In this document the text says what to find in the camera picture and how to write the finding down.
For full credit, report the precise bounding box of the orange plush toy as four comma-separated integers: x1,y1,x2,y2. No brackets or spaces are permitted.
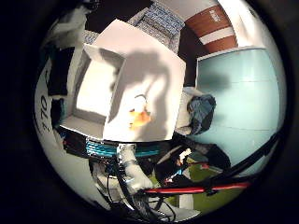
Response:
128,92,153,131

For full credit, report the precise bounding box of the white open container box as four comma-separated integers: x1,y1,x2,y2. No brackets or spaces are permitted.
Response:
60,43,127,141

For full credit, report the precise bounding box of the teal ribbed stack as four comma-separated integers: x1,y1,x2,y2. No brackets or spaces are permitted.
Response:
85,139,163,159

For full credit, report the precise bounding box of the light blue board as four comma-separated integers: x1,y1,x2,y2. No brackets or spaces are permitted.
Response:
195,46,284,175

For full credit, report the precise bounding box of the blue plaid cloth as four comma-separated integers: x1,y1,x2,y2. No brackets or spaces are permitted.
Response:
186,93,217,135

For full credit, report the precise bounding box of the black bar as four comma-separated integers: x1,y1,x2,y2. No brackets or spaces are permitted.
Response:
211,133,281,188

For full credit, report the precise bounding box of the red bar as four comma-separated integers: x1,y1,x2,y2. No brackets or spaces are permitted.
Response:
144,181,251,196

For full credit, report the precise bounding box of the blue patterned cloth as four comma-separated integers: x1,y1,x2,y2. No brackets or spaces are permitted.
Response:
127,3,186,54

